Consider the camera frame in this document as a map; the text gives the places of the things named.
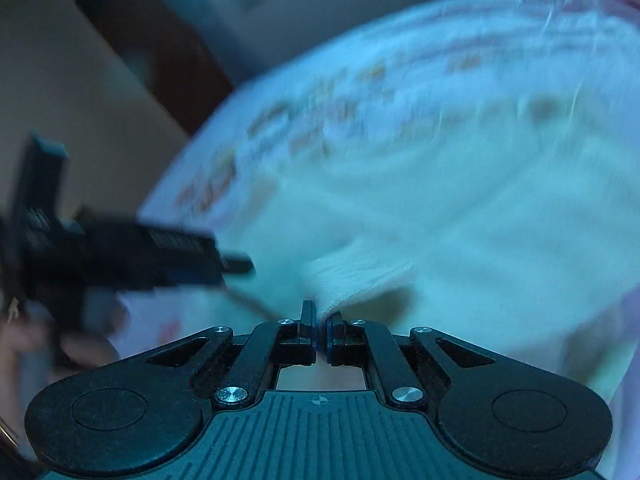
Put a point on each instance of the pink floral bedsheet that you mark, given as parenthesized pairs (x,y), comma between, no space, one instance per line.
(350,80)

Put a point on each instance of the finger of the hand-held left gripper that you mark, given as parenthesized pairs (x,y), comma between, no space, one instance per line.
(185,255)

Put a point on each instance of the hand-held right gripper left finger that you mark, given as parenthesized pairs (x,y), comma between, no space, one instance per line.
(310,327)

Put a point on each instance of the white towel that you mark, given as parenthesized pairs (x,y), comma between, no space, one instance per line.
(450,210)

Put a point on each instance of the person's left hand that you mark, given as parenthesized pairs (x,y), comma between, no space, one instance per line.
(30,360)

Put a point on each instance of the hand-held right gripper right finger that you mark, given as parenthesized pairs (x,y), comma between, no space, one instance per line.
(331,332)

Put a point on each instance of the brown wooden door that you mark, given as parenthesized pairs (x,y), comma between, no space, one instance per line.
(150,35)

